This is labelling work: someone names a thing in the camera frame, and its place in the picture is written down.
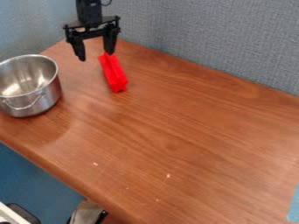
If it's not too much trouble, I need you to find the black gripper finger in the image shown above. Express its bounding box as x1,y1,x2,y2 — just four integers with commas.
103,28,118,55
70,38,86,61

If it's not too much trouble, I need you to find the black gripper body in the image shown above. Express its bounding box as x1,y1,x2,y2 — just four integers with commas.
63,16,121,43

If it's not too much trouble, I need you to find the red star-shaped block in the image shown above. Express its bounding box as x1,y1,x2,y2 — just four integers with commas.
98,53,129,93

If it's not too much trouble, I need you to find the stainless steel pot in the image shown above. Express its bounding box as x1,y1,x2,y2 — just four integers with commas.
0,54,62,117

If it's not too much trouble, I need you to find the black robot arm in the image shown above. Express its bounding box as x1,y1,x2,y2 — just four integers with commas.
63,0,121,61

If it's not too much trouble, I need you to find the black object at bottom left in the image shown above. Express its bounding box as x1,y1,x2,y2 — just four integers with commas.
7,203,42,224

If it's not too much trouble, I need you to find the white object at corner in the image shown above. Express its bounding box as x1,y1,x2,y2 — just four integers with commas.
0,202,31,224

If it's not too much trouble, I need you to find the grey table leg bracket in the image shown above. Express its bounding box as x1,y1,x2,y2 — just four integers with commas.
67,199,109,224

